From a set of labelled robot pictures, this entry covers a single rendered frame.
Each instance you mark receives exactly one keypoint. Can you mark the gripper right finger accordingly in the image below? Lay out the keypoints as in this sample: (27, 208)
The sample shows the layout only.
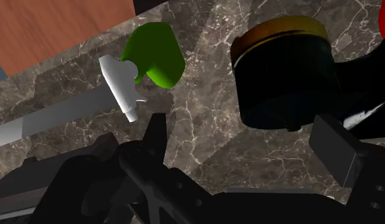
(335, 152)

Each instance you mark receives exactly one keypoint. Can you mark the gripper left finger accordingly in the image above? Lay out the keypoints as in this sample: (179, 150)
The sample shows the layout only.
(155, 173)

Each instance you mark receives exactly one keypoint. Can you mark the black pot with yellow lid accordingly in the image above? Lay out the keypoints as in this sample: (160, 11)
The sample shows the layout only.
(282, 80)

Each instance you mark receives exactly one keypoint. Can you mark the green spray bottle white nozzle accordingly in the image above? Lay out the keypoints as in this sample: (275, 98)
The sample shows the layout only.
(156, 52)

